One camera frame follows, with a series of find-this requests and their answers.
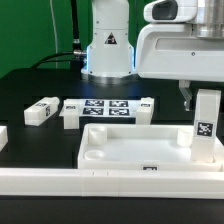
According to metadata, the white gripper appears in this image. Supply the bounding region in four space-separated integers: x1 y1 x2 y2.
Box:
136 24 224 111

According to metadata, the white desk top tray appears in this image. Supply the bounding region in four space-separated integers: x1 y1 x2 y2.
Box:
78 124 224 172

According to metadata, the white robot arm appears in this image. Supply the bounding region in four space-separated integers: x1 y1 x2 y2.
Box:
81 0 224 100

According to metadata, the white sheet with fiducial markers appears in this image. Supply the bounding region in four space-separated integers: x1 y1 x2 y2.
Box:
65 99 140 118

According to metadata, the white block at left edge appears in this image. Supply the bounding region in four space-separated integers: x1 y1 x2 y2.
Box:
0 126 8 152

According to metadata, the black cable with connector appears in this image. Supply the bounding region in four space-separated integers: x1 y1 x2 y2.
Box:
30 0 88 70

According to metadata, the thin white cable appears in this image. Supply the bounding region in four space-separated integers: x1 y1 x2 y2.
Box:
49 0 59 70

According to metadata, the white front barrier rail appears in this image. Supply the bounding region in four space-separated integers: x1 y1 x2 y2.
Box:
0 168 224 199

